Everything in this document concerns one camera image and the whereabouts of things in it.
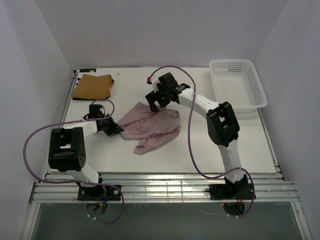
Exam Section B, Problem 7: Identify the white plastic perforated basket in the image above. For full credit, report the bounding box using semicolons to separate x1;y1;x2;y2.
209;59;268;113

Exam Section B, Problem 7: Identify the black white striped tank top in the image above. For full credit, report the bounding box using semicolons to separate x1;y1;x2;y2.
71;97;109;102

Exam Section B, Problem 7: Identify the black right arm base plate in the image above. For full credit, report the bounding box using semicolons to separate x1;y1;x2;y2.
205;183;256;200

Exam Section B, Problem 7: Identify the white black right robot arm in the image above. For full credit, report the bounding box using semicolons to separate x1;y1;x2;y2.
145;72;247;199

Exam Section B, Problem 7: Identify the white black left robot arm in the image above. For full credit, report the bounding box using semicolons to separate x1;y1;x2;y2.
48;104;124;200

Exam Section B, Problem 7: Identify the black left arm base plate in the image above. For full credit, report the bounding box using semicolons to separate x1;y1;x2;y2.
77;185;121;202

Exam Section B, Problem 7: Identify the mauve tank top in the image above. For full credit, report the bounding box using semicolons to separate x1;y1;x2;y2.
117;102;181;156

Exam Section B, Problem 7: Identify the tan tank top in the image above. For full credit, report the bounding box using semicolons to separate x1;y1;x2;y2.
72;74;115;99

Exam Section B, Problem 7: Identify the aluminium rail frame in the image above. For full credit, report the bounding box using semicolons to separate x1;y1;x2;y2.
21;167;312;240

